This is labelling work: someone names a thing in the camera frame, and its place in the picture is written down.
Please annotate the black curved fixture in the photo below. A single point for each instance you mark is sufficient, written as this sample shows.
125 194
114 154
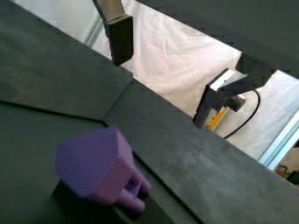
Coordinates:
82 211

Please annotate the purple three prong object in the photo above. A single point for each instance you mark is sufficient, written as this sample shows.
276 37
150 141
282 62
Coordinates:
97 168

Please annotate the aluminium frame profile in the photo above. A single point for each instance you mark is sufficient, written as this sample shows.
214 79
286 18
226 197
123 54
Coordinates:
282 144

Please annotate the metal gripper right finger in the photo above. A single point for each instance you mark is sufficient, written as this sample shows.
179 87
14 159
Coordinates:
250 76

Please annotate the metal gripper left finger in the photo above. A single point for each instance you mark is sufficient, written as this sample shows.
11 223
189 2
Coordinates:
119 29

